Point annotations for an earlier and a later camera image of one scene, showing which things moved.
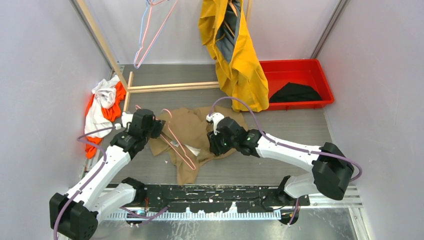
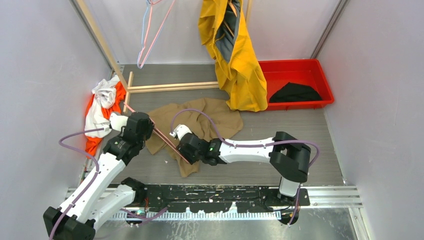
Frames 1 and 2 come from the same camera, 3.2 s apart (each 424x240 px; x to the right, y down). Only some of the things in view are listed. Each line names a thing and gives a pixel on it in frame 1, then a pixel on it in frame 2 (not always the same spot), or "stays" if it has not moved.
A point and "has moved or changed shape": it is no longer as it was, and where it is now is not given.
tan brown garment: x=185 y=138 has moved or changed shape
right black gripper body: x=220 y=144 → x=192 y=158
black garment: x=292 y=92 stays
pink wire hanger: x=193 y=167 has moved or changed shape
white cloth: x=104 y=92 stays
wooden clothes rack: x=126 y=83 stays
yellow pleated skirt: x=223 y=26 stays
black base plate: x=220 y=199 stays
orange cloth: x=111 y=112 stays
